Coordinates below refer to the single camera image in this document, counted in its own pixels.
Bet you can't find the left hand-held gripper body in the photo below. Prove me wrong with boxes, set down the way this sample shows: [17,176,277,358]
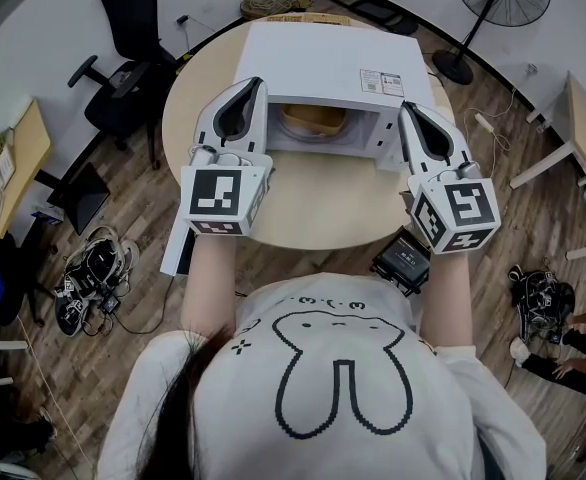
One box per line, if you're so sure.
[179,144,275,238]

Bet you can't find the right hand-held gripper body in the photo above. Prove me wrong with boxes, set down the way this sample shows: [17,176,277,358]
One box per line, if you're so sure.
[405,160,503,256]

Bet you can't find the tan plastic tray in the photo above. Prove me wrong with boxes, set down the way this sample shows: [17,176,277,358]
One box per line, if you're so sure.
[281,102,347,137]

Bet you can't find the white microwave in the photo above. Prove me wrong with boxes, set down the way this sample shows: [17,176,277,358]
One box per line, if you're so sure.
[160,20,457,278]

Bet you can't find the person's left forearm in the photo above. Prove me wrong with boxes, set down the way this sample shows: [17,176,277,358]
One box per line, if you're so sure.
[180,232,239,342]

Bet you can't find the person's right forearm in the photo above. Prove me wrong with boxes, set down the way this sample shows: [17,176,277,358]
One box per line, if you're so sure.
[417,250,477,349]

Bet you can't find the black screen device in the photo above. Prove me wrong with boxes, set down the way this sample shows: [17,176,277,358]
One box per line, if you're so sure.
[370,227,432,297]

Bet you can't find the round wooden table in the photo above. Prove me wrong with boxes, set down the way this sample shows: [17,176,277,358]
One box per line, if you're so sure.
[161,15,457,252]

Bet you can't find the black mesh office chair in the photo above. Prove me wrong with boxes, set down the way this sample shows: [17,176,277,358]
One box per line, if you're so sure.
[67,0,179,172]

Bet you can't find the flat cardboard box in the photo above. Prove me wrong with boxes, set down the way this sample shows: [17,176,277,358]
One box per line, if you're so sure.
[266,12,352,27]

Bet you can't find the black floor mats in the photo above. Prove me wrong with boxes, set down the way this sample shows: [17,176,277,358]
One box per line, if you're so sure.
[322,0,419,37]

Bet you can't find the blue box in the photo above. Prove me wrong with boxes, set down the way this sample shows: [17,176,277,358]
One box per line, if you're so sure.
[30,205,64,224]

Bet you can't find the small wooden side desk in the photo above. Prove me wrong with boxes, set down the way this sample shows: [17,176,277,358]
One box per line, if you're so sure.
[0,98,110,239]

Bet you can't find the white desk telephone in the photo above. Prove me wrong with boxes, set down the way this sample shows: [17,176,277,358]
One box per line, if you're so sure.
[0,147,17,189]

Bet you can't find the person's white printed shirt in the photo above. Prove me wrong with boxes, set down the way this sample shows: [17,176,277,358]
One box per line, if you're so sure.
[95,272,547,480]

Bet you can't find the pile of gear and cables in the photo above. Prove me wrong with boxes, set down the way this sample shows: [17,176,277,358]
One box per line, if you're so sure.
[507,265,577,344]
[54,225,141,337]

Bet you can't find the coil of beige cables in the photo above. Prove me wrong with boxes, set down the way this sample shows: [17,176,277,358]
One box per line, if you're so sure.
[240,0,314,22]

